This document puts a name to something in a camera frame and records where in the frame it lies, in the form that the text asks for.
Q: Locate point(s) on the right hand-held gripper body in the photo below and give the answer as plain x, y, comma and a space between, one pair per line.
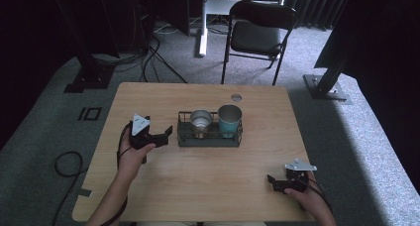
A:
298, 178

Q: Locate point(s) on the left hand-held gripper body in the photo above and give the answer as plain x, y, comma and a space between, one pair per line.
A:
140, 133

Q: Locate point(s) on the steel cup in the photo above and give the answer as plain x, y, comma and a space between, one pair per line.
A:
200, 122

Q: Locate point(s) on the teal cup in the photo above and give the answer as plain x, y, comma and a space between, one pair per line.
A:
229, 122

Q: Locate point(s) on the person's right hand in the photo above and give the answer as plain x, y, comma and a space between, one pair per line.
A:
310, 199

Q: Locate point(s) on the person's left hand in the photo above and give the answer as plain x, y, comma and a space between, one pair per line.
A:
132, 160

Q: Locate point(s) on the round table grommet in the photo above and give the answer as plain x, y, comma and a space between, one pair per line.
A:
236, 97

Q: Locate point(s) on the black metal stand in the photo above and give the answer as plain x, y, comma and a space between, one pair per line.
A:
327, 84
87, 64

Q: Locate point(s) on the black folding chair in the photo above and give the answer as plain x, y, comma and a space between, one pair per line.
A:
256, 37

